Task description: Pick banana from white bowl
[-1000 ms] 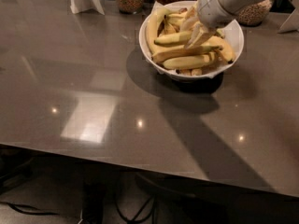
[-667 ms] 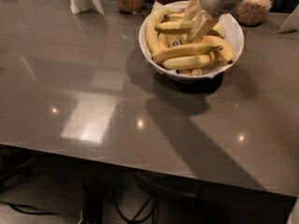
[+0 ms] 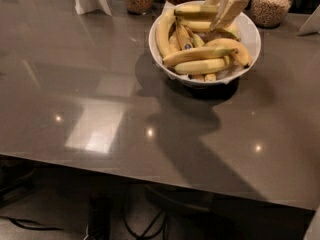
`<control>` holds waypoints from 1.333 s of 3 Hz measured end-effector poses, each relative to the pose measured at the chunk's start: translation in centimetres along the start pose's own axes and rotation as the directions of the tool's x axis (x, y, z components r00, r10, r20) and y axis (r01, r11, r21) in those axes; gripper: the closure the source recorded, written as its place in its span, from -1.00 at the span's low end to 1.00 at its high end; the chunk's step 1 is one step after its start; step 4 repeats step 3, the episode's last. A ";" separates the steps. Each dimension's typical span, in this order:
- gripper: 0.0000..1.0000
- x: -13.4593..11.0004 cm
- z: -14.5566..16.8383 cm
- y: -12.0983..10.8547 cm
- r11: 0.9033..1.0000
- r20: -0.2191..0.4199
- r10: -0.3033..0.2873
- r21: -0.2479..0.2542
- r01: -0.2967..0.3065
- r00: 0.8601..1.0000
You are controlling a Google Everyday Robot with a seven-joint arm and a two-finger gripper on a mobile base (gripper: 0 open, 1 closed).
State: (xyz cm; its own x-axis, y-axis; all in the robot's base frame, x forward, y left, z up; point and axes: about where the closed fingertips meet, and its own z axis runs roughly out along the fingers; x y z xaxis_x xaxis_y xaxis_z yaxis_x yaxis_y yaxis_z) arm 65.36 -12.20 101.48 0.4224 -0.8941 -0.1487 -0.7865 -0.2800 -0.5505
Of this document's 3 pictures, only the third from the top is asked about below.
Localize white ceramic bowl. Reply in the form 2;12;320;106
149;1;261;88

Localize yellow banana top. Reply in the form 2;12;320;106
179;19;211;32

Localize yellow banana front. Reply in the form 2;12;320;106
174;56;233;75

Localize yellow banana lower long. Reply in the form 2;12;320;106
162;46;236;67

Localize yellow banana left curved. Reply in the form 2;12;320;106
156;9;175;57

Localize glass jar of nuts right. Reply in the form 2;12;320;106
250;0;293;28

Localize small bananas underneath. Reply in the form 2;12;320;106
169;22;216;82

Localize black floor cable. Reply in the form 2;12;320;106
0;200;169;240

